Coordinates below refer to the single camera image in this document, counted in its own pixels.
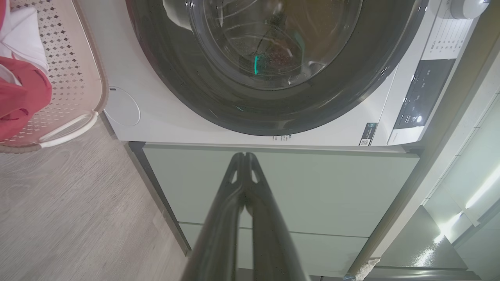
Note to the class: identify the red garment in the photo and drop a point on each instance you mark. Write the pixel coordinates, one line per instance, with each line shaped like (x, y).
(23, 97)

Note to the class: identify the round dark washing machine door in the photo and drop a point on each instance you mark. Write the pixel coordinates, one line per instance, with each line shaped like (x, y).
(175, 78)

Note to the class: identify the round filter cover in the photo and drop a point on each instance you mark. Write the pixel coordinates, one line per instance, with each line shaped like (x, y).
(125, 107)

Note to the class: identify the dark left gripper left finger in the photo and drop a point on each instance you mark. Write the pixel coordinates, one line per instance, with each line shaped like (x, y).
(218, 242)

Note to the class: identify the white washing machine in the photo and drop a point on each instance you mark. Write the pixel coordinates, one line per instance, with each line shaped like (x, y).
(175, 117)

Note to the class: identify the dark code sticker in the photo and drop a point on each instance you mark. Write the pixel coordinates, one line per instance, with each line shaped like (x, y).
(368, 134)

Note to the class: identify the silver control knob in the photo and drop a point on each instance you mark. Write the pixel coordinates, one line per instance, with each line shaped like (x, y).
(466, 8)

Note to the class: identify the pale green cabinet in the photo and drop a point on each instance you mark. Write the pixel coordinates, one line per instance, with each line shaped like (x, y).
(332, 195)

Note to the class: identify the white garment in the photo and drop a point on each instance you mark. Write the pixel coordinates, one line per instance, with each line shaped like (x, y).
(23, 39)

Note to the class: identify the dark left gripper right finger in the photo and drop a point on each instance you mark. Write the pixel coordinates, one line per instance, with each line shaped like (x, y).
(273, 249)

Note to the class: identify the dark control panel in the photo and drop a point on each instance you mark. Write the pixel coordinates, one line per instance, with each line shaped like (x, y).
(424, 93)

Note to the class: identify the cream perforated laundry basket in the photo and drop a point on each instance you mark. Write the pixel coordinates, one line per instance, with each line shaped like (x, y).
(70, 78)

